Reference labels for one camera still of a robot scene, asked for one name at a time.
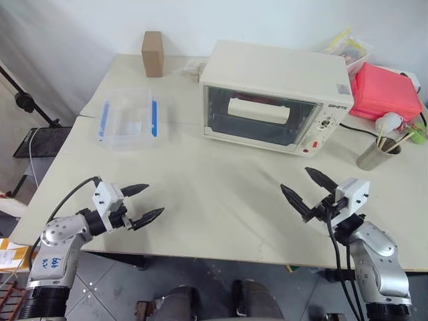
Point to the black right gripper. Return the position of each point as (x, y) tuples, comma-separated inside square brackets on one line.
[(320, 210)]

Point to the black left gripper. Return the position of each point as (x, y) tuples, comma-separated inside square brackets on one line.
[(119, 219)]

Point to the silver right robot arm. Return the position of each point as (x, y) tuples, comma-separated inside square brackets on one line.
[(378, 254)]

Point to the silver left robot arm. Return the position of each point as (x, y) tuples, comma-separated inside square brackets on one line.
[(55, 234)]

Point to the white knob with red mark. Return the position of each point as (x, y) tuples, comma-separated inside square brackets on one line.
[(311, 141)]

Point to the cream toaster oven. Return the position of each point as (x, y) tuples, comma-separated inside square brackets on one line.
[(274, 70)]

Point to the steel cup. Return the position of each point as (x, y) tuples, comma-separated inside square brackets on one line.
[(374, 157)]

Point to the clear container with blue latches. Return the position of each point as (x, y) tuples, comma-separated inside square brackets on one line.
[(128, 120)]

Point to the wooden chopstick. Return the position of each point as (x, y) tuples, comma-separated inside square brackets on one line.
[(380, 137), (401, 142)]

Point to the white plush toy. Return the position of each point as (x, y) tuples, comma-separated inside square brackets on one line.
[(389, 122)]

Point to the dark rounded shape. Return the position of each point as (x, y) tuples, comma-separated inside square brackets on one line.
[(177, 304), (257, 301)]

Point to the green toy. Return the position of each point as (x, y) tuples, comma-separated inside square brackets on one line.
[(418, 135)]

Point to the pink plastic box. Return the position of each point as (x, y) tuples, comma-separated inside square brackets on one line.
[(384, 92)]

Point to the yellow cardboard box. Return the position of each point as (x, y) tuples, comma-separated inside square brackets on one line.
[(11, 252)]

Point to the crumpled clear plastic bag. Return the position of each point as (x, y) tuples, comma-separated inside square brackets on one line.
[(190, 68)]

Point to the plastic bag of snacks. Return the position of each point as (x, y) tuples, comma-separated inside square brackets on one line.
[(357, 50)]

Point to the brown cardboard box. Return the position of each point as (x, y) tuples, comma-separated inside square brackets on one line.
[(152, 53)]

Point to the black stand pole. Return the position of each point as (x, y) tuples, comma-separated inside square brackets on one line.
[(26, 102)]

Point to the red slatted crate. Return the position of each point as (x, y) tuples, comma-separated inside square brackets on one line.
[(6, 301)]

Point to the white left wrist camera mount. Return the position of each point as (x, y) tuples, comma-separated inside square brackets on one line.
[(105, 200)]

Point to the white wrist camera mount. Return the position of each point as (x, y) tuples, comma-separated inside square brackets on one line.
[(105, 200), (354, 197)]

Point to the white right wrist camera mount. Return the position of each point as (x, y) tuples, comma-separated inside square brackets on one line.
[(354, 197)]

